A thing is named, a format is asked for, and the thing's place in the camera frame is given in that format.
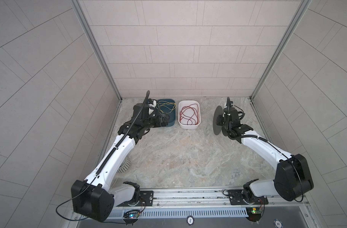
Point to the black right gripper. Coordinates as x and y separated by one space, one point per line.
219 117

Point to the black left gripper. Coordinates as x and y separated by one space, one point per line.
163 122

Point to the grey perforated cable spool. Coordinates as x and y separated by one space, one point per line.
217 120

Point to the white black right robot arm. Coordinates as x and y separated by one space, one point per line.
292 178

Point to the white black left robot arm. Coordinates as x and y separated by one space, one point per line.
93 197

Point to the dark teal plastic tray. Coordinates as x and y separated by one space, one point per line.
168 106

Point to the white plastic tray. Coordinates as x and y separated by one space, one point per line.
189 115

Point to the ribbed grey ceramic cup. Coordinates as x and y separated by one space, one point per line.
125 165

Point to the right green circuit board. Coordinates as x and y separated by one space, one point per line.
254 214

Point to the green circuit board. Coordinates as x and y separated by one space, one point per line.
254 214
132 214

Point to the left green circuit board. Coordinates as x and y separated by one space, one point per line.
132 214

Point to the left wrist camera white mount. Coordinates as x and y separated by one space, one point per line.
152 103

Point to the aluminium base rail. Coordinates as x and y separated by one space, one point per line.
207 203

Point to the aluminium corner wall profile right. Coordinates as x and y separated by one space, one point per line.
303 6

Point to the aluminium corner wall profile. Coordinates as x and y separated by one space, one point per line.
91 39
303 6

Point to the aluminium corner wall profile left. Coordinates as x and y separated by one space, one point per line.
91 39

